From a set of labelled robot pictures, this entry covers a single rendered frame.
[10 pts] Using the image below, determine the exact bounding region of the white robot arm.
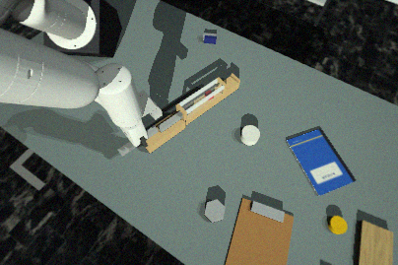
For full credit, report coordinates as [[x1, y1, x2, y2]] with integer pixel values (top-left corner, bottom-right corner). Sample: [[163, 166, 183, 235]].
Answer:
[[0, 0, 163, 127]]

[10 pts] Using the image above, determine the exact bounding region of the blue notebook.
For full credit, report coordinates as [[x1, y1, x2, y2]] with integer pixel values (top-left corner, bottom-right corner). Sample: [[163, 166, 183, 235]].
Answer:
[[287, 128, 356, 196]]

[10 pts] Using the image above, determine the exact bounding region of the grey square stick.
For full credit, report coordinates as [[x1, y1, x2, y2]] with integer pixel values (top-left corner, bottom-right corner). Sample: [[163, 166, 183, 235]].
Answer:
[[158, 111, 183, 132], [118, 125, 159, 157]]

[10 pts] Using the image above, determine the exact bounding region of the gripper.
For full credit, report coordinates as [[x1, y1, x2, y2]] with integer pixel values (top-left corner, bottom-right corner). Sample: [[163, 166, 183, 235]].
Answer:
[[120, 119, 148, 148]]

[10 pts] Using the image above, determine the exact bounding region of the white cylinder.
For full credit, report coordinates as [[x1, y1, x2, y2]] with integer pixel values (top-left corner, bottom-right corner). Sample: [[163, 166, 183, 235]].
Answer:
[[240, 125, 260, 146]]

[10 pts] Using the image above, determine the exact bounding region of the yellow cylinder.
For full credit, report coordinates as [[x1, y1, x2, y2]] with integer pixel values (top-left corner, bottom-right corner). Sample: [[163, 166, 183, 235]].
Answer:
[[327, 216, 347, 234]]

